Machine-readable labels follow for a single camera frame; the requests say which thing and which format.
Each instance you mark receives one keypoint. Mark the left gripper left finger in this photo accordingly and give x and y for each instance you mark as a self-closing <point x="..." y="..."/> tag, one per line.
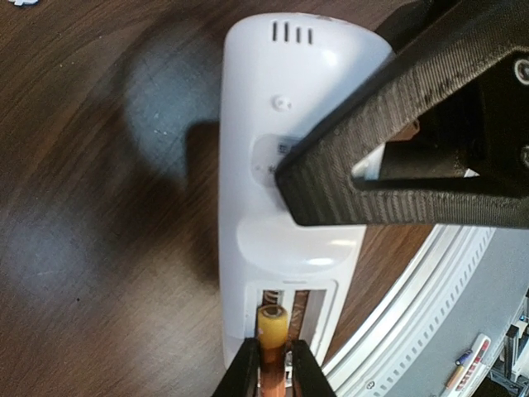
<point x="241" y="377"/>

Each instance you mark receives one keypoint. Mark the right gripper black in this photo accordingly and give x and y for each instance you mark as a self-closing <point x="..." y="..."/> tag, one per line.
<point x="436" y="135"/>

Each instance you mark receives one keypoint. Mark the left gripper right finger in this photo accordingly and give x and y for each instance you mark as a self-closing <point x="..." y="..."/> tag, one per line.
<point x="308" y="379"/>

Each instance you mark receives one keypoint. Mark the orange AA battery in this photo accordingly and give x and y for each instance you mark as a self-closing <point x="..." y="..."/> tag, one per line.
<point x="272" y="333"/>

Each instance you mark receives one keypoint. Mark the white remote control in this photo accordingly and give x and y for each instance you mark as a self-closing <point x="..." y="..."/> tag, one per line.
<point x="282" y="74"/>

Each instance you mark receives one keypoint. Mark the white battery cover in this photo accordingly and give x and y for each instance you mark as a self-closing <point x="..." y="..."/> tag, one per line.
<point x="23" y="3"/>

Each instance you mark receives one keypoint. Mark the curved aluminium front rail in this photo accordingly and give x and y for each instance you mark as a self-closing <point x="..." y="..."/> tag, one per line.
<point x="386" y="345"/>

